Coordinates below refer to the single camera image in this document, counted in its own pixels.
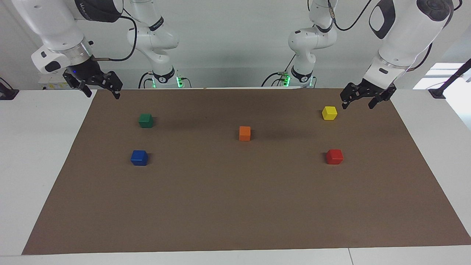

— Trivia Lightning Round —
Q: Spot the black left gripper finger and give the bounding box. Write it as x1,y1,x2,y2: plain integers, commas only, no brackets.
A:
368,90,391,110
340,83,360,110

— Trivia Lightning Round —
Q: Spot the black camera stand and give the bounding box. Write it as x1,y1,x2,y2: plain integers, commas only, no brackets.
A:
428,58,471,99

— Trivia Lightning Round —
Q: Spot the black table clamp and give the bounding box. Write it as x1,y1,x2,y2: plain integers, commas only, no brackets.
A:
0,77,20,100

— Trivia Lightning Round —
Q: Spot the brown table mat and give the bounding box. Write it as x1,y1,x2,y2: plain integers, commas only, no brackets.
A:
21,87,471,255

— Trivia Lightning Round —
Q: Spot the black right base cable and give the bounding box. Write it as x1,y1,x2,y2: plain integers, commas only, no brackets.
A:
138,71,154,89

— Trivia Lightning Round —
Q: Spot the black base cable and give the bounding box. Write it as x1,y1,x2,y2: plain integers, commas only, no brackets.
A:
261,54,296,88
138,71,154,89

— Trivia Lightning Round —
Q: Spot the white wall power box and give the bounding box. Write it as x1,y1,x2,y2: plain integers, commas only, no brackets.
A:
39,74,76,91

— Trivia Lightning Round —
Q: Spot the black left base cable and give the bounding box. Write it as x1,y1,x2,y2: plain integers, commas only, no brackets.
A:
261,54,296,88

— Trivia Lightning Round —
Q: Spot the red cube block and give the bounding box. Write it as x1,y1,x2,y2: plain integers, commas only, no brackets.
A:
326,149,344,165

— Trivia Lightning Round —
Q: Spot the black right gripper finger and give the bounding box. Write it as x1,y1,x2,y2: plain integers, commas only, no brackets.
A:
99,71,123,100
75,82,93,98

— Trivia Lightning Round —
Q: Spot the blue cube block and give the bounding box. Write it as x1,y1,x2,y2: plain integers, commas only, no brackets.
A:
130,150,149,166

